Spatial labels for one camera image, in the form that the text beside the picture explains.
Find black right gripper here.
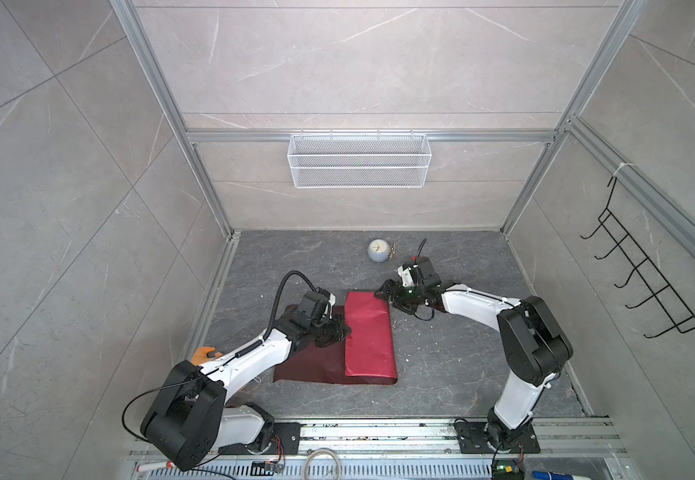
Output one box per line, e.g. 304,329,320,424
373,279,425,313

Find dark red wrapping paper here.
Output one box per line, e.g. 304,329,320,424
273,291,399,385

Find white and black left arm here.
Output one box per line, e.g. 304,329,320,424
129,284,351,471

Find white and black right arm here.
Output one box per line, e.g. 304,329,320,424
375,280,573,451

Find small round white clock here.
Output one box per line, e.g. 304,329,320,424
367,238,393,263

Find orange plush toy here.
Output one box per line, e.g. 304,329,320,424
191,346,223,366

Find red and white marker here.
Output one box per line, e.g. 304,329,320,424
136,461,175,473

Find blue and white marker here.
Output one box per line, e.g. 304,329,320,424
531,470,591,480

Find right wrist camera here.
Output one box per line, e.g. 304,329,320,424
397,256,441,289

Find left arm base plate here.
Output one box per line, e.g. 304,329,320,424
244,422,302,456

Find white wire mesh basket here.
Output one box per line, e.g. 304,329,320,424
287,133,433,189

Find coiled grey cable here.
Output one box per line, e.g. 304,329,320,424
302,447,343,480

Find aluminium front rail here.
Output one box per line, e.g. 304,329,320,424
127,417,639,479

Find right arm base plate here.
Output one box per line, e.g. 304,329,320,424
453,418,541,454

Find black wire hook rack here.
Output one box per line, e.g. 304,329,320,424
581,176,695,339

